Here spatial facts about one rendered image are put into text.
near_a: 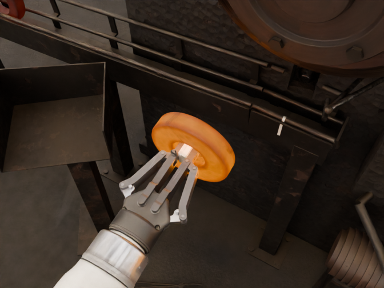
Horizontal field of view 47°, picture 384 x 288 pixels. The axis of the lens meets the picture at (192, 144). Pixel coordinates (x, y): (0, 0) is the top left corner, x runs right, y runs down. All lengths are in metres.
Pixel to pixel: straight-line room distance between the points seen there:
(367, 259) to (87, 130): 0.72
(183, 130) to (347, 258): 0.53
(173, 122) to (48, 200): 1.07
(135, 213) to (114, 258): 0.07
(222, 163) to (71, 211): 1.04
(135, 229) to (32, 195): 1.13
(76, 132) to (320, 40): 0.65
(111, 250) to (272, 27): 0.41
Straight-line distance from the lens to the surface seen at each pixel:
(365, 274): 1.08
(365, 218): 1.05
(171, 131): 0.74
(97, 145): 1.08
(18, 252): 1.69
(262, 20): 0.71
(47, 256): 1.65
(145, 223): 0.68
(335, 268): 1.09
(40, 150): 1.12
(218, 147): 0.72
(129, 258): 0.66
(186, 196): 0.71
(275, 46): 0.72
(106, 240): 0.67
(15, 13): 1.40
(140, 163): 1.73
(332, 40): 0.70
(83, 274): 0.66
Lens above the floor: 1.48
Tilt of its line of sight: 56 degrees down
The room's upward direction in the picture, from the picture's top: straight up
